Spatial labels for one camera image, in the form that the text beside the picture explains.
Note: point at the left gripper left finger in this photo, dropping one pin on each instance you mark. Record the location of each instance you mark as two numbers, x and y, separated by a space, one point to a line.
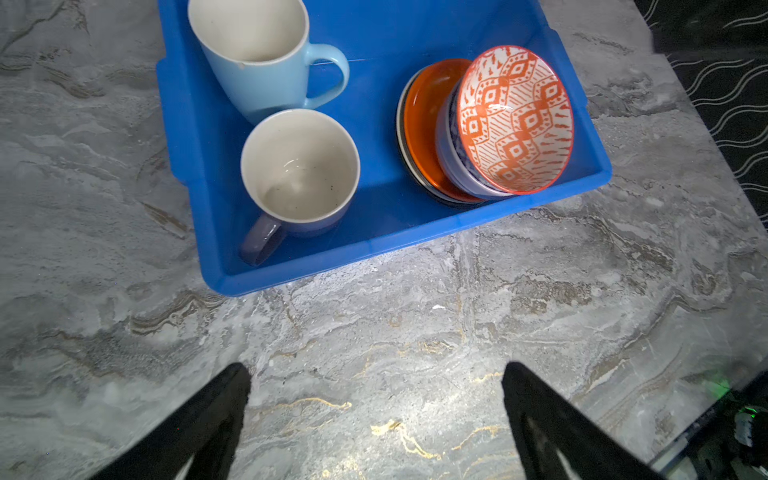
202 434

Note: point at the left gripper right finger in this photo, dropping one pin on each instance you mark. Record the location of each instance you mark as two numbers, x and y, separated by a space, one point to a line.
548 430

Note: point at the purple cream mug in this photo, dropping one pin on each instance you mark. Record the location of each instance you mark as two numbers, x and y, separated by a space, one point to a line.
302 169

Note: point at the lavender bowl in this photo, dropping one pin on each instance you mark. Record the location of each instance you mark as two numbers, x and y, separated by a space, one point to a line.
451 163

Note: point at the blue white patterned bowl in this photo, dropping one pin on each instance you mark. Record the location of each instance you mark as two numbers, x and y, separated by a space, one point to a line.
511 122

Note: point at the orange plate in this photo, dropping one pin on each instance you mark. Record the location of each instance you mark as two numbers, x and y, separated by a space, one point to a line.
423 103

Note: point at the light blue mug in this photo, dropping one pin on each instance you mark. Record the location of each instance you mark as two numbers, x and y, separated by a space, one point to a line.
260 53

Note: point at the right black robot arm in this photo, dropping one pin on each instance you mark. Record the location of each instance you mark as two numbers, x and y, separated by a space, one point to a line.
732 444

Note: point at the blue plastic bin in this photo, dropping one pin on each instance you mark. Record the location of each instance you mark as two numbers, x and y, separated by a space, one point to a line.
386 43

